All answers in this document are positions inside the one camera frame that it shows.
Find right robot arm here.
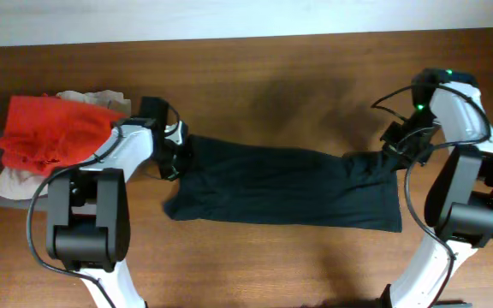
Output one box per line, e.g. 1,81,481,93
377,68,493,308

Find right black cable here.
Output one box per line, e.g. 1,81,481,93
370,83,492,308

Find black cable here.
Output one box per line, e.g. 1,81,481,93
25,104,181,308
370,83,492,308

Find left black cable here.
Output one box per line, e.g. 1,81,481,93
25,104,181,308

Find black Nike t-shirt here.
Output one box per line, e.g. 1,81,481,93
163,135,402,233

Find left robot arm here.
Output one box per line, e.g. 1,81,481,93
45,97,187,307

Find beige folded shirt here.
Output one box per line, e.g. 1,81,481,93
0,90,132,200

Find grey folded shirt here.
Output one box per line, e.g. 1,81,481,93
0,153,50,211

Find red folded shirt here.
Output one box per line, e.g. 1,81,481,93
0,96,125,176

